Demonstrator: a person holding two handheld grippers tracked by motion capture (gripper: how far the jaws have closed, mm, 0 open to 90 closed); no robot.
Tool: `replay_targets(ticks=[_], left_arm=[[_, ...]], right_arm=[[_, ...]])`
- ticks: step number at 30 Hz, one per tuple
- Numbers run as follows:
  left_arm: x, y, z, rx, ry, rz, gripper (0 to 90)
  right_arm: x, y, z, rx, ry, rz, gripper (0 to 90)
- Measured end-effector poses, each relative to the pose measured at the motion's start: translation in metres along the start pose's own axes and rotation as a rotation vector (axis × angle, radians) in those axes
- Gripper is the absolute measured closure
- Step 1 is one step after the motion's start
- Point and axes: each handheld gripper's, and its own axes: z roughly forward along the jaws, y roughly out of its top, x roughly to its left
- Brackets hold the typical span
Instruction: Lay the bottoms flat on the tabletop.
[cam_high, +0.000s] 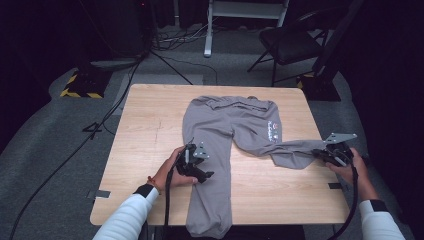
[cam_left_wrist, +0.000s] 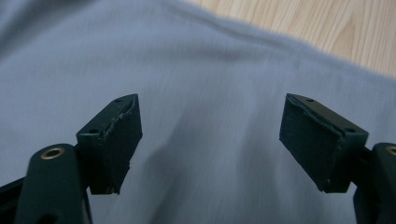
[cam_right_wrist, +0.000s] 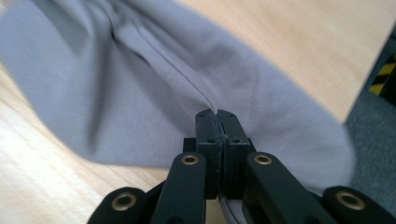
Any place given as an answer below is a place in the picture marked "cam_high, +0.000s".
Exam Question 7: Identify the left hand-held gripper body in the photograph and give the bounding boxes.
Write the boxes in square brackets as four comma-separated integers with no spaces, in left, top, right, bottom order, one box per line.
[174,141,211,183]

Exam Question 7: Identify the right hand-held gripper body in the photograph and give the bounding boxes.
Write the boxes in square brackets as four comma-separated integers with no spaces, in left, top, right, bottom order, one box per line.
[319,132,358,168]

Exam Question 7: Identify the grey pants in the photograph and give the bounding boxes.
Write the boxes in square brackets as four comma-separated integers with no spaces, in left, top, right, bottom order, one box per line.
[181,94,329,240]

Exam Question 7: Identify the person's right hand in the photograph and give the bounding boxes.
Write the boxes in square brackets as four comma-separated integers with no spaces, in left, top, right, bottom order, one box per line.
[325,147,371,190]

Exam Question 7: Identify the person's left hand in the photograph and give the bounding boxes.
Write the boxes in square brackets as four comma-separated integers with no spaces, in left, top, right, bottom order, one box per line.
[148,145,199,194]

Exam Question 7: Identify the grey tape piece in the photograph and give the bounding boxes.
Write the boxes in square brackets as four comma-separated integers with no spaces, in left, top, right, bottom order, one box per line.
[87,189,112,200]

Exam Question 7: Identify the black folding chair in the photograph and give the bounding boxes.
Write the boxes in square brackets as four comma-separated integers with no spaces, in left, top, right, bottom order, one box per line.
[246,8,329,88]

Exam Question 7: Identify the black slanted stand pole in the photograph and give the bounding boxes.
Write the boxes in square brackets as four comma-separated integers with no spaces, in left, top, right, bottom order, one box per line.
[311,0,366,79]

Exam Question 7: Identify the dark equipment cabinet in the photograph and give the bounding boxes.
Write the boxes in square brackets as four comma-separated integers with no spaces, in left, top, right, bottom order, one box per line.
[88,0,156,69]

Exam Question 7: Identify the red bracelet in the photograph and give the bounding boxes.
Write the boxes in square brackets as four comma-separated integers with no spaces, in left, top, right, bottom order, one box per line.
[146,175,162,194]

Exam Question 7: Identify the left hand-held gripper black cable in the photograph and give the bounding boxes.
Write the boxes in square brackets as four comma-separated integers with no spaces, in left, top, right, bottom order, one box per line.
[163,164,176,240]

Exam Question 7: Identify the hand-held gripper black cable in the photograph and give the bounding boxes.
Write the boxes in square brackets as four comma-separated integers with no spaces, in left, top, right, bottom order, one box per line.
[163,164,176,240]
[328,164,359,240]

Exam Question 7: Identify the right hand-held gripper black cable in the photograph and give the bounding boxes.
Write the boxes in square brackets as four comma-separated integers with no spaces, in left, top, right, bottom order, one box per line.
[328,164,359,240]

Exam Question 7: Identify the black yellow striped base plate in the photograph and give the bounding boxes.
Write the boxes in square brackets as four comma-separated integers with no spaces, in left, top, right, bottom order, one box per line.
[59,68,113,100]
[296,73,342,102]

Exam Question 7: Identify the thin black floor cable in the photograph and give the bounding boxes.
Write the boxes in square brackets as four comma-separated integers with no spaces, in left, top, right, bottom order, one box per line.
[159,54,219,86]

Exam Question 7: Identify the long black floor cable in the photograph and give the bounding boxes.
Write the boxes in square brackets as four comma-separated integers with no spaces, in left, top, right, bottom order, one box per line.
[8,61,143,240]

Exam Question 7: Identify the white metal stand frame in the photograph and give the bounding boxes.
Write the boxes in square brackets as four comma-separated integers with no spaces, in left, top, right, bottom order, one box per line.
[203,0,290,58]

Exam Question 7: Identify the bundle of floor cables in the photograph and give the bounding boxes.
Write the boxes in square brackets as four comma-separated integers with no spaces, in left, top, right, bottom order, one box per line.
[154,23,218,53]

